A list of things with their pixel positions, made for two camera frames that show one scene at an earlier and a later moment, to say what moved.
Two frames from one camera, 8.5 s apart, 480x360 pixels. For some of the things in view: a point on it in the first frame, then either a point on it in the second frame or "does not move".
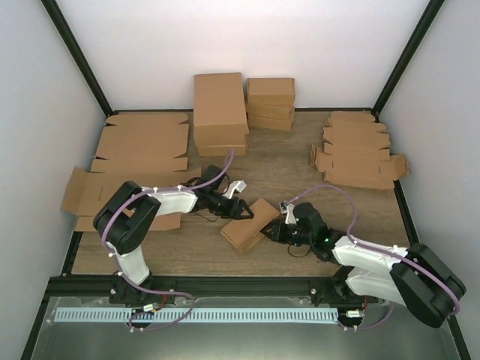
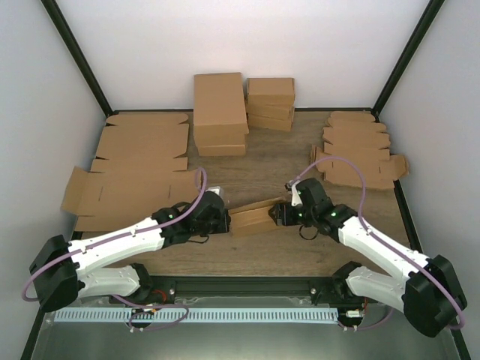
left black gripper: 238,210 → 226,220
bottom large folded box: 220,150 does not move
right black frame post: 405,58 does not move
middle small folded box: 276,106 does not move
